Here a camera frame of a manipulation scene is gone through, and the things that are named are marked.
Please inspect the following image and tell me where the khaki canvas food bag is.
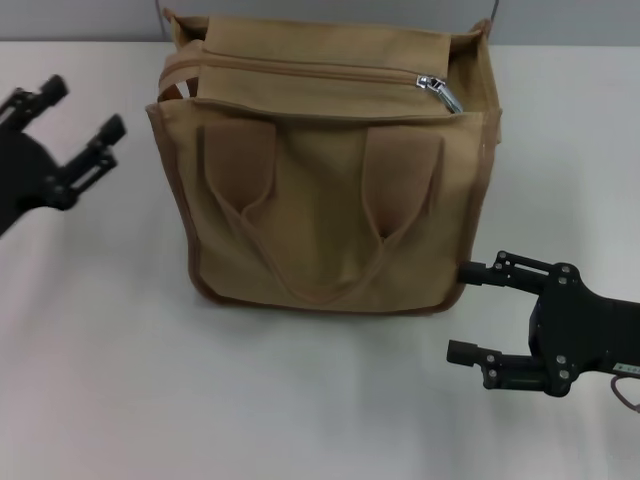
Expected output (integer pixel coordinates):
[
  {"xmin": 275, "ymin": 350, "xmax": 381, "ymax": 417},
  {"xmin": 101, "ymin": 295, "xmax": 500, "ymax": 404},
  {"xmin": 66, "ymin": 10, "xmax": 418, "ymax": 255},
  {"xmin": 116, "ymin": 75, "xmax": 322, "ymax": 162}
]
[{"xmin": 144, "ymin": 14, "xmax": 504, "ymax": 319}]

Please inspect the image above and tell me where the right gripper cable with plug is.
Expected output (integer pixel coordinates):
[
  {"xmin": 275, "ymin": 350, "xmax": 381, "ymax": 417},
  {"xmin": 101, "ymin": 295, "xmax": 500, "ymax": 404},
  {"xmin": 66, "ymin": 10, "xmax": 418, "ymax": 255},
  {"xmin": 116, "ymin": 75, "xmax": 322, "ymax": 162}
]
[{"xmin": 611, "ymin": 374, "xmax": 640, "ymax": 414}]

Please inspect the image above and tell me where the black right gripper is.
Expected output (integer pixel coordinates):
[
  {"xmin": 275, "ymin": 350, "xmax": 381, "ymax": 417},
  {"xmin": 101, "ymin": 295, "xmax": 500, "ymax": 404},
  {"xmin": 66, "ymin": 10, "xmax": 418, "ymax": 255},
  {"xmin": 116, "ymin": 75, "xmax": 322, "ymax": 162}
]
[{"xmin": 445, "ymin": 250, "xmax": 640, "ymax": 400}]

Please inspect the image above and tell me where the silver metal zipper pull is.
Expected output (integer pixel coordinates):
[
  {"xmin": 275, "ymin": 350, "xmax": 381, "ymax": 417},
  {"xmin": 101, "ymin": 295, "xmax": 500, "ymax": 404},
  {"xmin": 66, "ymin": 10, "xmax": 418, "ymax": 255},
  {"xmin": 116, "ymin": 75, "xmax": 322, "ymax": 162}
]
[{"xmin": 415, "ymin": 73, "xmax": 464, "ymax": 116}]

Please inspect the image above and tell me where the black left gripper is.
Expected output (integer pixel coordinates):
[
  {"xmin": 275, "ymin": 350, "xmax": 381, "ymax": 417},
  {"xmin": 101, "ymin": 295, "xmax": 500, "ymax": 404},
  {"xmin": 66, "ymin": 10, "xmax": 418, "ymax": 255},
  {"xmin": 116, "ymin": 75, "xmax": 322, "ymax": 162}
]
[{"xmin": 0, "ymin": 74, "xmax": 127, "ymax": 240}]

